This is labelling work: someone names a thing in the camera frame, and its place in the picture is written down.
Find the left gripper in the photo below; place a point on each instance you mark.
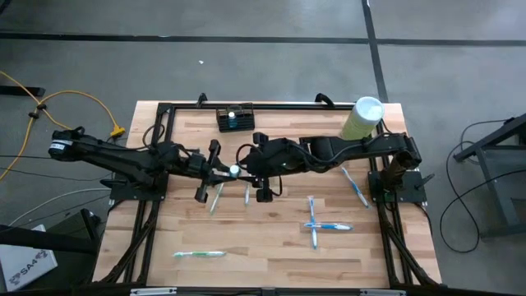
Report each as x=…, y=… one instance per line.
x=199, y=164

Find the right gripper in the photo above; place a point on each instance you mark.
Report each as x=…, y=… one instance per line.
x=275, y=158

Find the green toothbrush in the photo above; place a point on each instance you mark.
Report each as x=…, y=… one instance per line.
x=247, y=196
x=217, y=197
x=199, y=254

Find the blue toothbrush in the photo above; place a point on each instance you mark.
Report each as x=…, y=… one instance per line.
x=333, y=226
x=312, y=214
x=355, y=187

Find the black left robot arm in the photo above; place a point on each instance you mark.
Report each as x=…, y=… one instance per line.
x=102, y=158

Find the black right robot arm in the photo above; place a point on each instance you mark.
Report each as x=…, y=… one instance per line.
x=349, y=150

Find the green disinfecting wipes canister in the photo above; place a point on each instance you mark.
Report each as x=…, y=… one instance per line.
x=361, y=119

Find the black stand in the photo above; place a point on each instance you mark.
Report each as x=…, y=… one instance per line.
x=41, y=240

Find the black flat bar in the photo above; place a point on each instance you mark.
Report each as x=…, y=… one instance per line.
x=20, y=91

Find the white printed cardboard box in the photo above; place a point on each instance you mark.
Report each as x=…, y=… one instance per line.
x=24, y=263

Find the black metal cart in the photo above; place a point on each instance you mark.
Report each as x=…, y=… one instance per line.
x=485, y=141

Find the black aluminium table frame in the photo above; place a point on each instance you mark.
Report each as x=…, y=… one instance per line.
x=287, y=107

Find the silver metal bracket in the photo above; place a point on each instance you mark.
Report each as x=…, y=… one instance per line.
x=152, y=292
x=382, y=292

